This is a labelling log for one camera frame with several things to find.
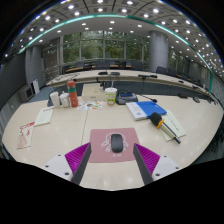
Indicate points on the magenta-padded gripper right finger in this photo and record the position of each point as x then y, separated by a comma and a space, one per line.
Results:
146, 157

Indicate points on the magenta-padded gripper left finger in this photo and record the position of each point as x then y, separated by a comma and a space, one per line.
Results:
77, 156

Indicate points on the black computer mouse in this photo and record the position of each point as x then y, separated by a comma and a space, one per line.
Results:
117, 143

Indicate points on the pink mouse pad with drawing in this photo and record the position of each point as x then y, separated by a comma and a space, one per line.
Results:
98, 146

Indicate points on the black handheld microphone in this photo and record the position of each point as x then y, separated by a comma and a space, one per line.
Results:
156, 119

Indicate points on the white paper sheet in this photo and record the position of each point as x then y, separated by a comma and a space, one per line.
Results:
175, 121

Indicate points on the blue and white book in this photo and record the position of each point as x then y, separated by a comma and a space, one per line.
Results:
146, 110

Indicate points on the cream booklet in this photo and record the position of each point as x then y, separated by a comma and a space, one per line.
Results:
44, 116

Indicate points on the colourful sticker sheet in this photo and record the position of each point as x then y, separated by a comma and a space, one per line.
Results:
90, 105

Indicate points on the red and white leaflet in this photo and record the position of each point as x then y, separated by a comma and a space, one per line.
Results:
26, 135

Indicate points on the black gooseneck desk microphone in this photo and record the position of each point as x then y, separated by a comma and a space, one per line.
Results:
154, 99

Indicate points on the red thermos bottle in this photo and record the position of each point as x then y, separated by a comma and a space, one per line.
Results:
73, 96

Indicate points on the tall white cup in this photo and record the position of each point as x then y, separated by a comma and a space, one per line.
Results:
55, 100

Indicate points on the black conference desk unit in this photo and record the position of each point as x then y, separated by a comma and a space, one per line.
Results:
126, 98

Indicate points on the white cardboard box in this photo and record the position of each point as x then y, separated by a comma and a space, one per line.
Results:
92, 92

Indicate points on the paper cup with green print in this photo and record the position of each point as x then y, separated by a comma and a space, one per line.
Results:
111, 96

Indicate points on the grey boxy monitor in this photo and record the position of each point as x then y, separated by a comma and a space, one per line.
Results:
26, 93

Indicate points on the white leaning board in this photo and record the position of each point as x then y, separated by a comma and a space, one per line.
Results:
35, 86

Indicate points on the ceiling lights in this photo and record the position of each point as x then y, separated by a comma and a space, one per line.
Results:
100, 1

